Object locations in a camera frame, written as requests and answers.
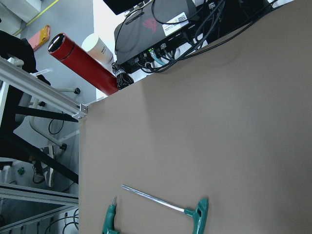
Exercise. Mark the green T-handle hex wrench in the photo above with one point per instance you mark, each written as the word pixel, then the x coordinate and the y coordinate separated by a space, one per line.
pixel 199 214

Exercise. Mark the orange pink package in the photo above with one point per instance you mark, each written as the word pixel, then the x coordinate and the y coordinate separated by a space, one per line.
pixel 40 38

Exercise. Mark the aluminium frame rail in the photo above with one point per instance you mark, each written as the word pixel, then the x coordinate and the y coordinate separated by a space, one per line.
pixel 73 111

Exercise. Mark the grey ROG mini computer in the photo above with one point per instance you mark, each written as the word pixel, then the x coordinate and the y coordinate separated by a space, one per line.
pixel 163 27

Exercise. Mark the white paper coffee cup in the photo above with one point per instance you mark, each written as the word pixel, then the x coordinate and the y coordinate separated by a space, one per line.
pixel 97 49

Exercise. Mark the red cylindrical thermos bottle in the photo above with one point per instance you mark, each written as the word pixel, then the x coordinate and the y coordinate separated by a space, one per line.
pixel 63 49

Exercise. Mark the green handled screwdriver tool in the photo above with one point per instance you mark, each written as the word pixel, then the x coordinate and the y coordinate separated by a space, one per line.
pixel 109 221

